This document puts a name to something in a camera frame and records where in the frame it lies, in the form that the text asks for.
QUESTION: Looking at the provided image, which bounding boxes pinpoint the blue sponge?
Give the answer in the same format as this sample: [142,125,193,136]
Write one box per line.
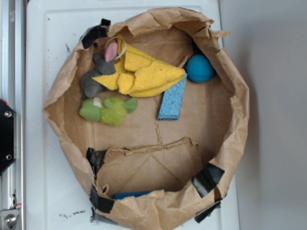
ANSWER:
[157,74,187,120]

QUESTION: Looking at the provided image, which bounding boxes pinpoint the black tape bottom left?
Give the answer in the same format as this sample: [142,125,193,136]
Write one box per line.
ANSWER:
[90,186,118,226]

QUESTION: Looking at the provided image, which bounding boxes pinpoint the black tape bottom right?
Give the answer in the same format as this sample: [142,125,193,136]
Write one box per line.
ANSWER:
[194,200,221,223]

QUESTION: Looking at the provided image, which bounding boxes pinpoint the white plastic tray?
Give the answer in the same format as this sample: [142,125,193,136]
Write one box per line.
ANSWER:
[25,0,241,230]

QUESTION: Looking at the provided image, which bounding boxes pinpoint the black tape right inner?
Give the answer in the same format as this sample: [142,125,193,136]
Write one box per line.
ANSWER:
[191,163,225,198]

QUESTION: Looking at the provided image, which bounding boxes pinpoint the grey plush bunny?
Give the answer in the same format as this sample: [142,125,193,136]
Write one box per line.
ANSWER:
[81,41,118,100]

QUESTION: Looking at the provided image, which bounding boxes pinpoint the aluminium frame rail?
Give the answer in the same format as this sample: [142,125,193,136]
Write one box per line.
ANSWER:
[0,0,27,230]

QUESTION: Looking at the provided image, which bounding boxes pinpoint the black tape left inner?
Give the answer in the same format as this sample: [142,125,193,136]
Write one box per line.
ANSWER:
[86,148,107,179]

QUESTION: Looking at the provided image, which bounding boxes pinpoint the blue textured ball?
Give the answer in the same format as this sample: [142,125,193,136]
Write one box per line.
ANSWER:
[186,54,215,83]

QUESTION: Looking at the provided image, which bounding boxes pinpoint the black tape top left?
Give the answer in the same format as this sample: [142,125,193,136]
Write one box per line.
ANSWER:
[80,18,111,49]

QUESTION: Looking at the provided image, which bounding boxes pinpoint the green plush toy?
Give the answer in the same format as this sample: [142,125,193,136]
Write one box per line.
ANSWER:
[79,96,138,126]

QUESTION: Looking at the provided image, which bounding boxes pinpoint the black tape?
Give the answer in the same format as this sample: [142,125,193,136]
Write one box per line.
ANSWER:
[90,186,118,226]
[191,163,225,198]
[194,200,221,223]
[86,148,107,179]
[80,18,111,49]

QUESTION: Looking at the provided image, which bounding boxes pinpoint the yellow microfiber cloth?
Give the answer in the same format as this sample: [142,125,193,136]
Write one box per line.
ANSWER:
[93,36,186,98]

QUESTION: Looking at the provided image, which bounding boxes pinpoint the black mounting bracket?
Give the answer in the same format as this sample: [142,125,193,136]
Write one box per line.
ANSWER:
[0,99,16,175]

